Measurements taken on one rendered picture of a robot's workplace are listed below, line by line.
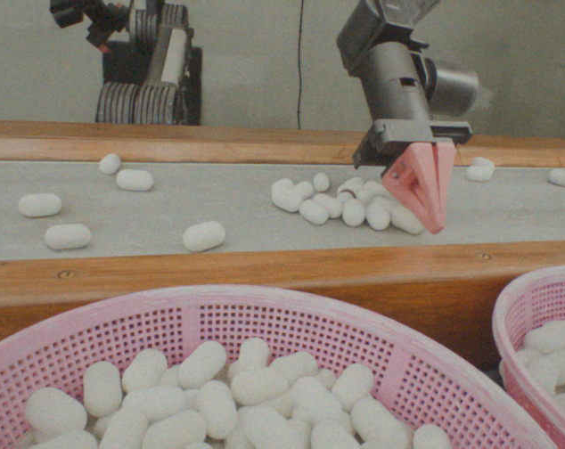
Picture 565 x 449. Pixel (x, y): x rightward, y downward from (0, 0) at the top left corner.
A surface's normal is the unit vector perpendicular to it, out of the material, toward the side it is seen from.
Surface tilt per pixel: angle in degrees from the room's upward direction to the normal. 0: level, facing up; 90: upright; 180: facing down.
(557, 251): 0
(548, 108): 90
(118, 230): 0
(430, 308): 90
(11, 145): 45
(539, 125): 90
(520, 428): 75
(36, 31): 90
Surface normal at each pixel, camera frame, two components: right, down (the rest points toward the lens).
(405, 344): -0.62, -0.03
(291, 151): 0.25, -0.37
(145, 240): 0.09, -0.92
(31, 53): 0.24, 0.39
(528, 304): 0.63, 0.04
